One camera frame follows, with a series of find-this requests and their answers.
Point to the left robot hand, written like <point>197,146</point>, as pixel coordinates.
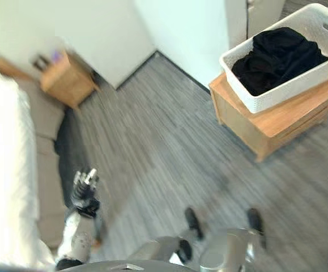
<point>84,188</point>

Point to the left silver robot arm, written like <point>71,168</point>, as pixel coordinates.
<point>74,238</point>

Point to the white bed cover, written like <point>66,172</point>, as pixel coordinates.
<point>5,170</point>

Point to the white laundry basket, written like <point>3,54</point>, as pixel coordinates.
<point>265,93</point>

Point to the black clothes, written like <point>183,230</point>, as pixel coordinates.
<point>280,61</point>

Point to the grey robot torso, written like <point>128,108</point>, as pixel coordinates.
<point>129,267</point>

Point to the left silver robot leg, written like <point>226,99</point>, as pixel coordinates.
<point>178,241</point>

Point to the small wooden nightstand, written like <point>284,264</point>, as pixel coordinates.
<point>67,79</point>

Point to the dark object on nightstand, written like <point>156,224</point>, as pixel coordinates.
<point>40,62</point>

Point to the purple object on nightstand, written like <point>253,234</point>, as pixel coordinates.
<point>56,55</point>

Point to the large wooden cabinet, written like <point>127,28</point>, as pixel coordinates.
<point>268,127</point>

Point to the beige bed frame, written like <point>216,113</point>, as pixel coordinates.
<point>49,158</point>

